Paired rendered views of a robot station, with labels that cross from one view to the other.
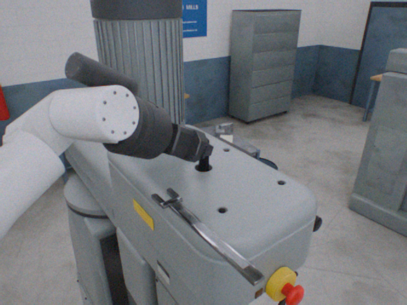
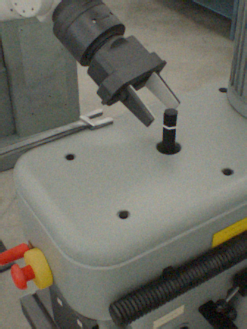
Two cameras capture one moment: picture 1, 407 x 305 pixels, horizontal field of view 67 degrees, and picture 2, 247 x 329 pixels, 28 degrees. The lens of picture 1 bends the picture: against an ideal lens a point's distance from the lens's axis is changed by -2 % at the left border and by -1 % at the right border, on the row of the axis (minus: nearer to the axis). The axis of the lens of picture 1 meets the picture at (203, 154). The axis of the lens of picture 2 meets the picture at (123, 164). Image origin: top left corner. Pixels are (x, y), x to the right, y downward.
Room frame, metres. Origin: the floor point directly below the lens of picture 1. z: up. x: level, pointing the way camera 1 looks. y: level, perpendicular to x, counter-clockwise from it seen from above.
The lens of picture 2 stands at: (0.54, -0.62, 2.34)
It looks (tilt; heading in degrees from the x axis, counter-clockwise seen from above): 38 degrees down; 94
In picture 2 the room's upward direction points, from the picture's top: straight up
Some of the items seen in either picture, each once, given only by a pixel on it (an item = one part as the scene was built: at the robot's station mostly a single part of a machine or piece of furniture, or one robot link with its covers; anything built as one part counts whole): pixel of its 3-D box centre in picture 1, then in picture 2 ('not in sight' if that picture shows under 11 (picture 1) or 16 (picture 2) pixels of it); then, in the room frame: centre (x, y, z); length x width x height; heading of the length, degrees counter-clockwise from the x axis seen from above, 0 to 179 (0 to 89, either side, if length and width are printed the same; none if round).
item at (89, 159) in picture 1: (120, 167); not in sight; (0.97, 0.29, 1.66); 0.80 x 0.23 x 0.20; 36
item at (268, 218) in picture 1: (199, 195); (173, 183); (0.58, 0.01, 1.81); 0.47 x 0.26 x 0.16; 36
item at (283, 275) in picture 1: (281, 284); (38, 268); (0.38, -0.14, 1.76); 0.06 x 0.02 x 0.06; 126
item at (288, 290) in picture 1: (291, 293); (23, 275); (0.36, -0.15, 1.76); 0.04 x 0.03 x 0.04; 126
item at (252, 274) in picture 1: (201, 229); (38, 139); (0.37, 0.00, 1.89); 0.24 x 0.04 x 0.01; 37
